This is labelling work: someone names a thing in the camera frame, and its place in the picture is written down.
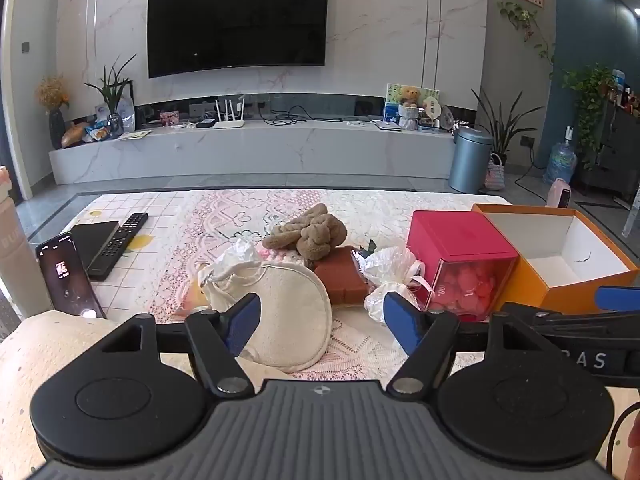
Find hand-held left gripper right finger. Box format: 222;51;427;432
383;291;543;396

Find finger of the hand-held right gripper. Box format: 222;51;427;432
501;302;640;335
597;286;640;314

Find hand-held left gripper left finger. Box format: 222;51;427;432
97;292;263;396

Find cream fabric pouch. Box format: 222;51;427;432
196;259;334;374

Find orange cardboard box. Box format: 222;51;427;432
471;203;640;316

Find brown sponge block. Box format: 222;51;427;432
313;247;374;307

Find person's right forearm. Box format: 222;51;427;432
627;410;640;480

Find crinkled white plastic bag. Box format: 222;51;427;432
352;247;427;322

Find pink knitted cloth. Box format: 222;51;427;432
262;247;314;272

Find brown knotted plush toy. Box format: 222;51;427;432
263;203;349;264

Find pink space heater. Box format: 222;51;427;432
546;178;574;210

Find dark sideboard cabinet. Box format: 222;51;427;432
579;104;640;199

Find black remote control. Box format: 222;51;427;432
87;212;150;281

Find blue water jug with pump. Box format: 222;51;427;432
543;127;579;186

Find white marble media console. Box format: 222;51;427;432
48;119;459;186

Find black tablet case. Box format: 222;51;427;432
69;220;121;272

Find grey-blue pedal trash bin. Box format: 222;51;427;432
448;127;495;195

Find black smartphone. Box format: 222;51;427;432
35;233;107;320

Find white wifi router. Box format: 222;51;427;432
213;99;246;130

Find tall-leaf floor plant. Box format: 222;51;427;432
471;87;544;167

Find bushy potted plant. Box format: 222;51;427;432
561;64;619;171

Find teddy bear bouquet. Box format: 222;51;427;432
397;87;424;131

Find snack packets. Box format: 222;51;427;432
61;121;111;149

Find green plant in glass vase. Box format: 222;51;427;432
84;54;139;139

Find vase with dried yellow flowers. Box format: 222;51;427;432
34;74;71;149

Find hanging ivy plant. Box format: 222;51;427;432
497;0;556;79

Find black cable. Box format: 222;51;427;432
606;400;640;477

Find wall-mounted black television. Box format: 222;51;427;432
147;0;330;80

